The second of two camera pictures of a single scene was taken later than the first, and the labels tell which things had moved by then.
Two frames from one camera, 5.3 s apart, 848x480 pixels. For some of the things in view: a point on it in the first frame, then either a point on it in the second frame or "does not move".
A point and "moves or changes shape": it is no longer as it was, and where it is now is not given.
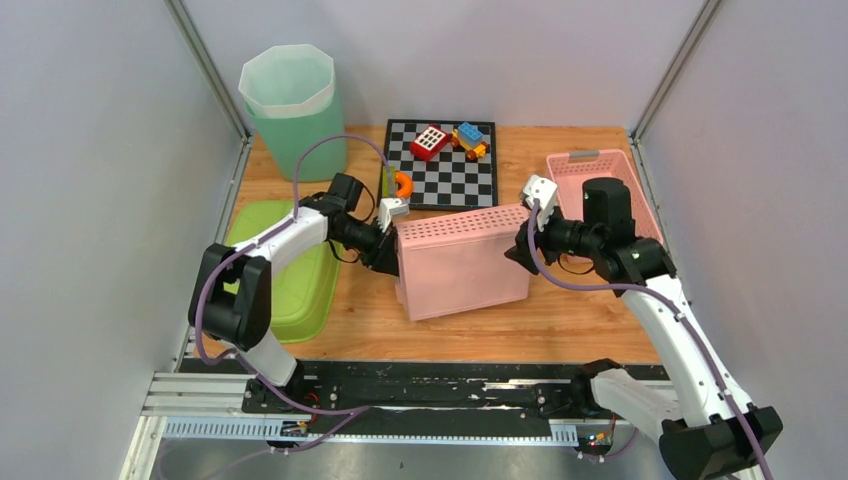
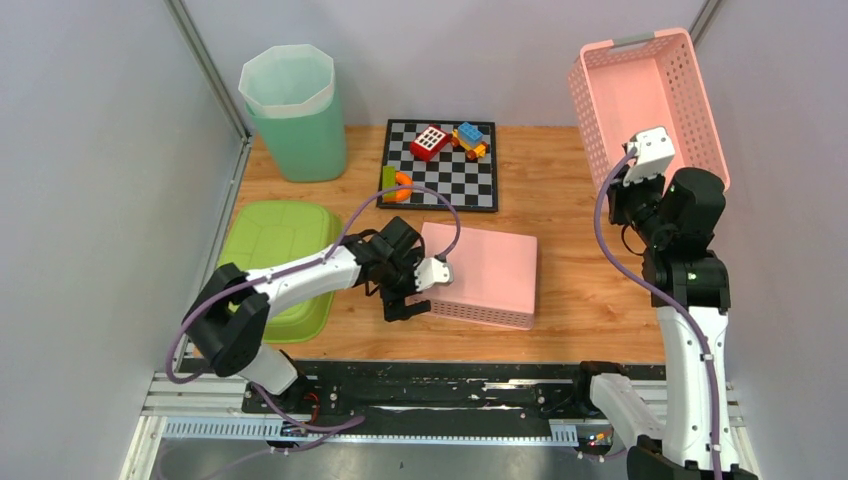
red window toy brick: (431, 141) does not move
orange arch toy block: (406, 184) does not move
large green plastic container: (303, 289) does not move
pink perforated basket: (569, 172) → (643, 81)
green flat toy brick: (385, 181) does not move
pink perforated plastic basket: (455, 263) moves or changes shape
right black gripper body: (567, 236) → (635, 203)
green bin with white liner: (289, 95) does not move
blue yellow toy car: (471, 140) does not move
